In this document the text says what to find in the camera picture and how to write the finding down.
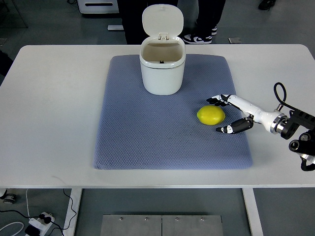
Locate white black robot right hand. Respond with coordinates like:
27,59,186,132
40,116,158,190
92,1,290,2
207,94,287,134

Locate yellow lemon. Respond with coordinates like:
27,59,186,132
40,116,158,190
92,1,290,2
196,105,225,125

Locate white trash can open lid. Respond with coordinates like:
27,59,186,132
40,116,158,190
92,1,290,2
140,4,186,95

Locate white table right leg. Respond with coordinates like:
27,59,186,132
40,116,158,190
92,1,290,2
242,188,263,236

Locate white table leg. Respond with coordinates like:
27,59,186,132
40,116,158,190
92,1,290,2
242,188,263,236
63,188,83,236

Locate grey floor outlet plate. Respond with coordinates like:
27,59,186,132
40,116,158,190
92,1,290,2
228,37,242,44

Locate black shoe top right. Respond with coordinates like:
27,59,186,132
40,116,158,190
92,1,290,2
258,0,276,10

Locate person black white sneakers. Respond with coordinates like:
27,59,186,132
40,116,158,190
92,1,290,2
183,0,226,44

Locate blue grey quilted mat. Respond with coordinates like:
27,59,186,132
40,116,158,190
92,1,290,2
93,54,252,170

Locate white cabinet stand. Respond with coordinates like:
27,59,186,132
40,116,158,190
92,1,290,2
107,25,124,31

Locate white table left leg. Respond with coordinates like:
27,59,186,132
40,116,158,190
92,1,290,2
63,188,83,236

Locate white appliance with slot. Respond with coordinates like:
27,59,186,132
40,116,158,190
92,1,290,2
77,0,119,14

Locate white power strip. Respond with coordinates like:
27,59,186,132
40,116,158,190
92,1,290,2
29,212,55,236

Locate grey metal base plate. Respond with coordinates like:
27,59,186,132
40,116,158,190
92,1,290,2
100,215,223,236

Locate black power cable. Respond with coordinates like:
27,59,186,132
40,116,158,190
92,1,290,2
0,188,77,236

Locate white cable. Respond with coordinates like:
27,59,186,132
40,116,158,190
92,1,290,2
0,221,25,236

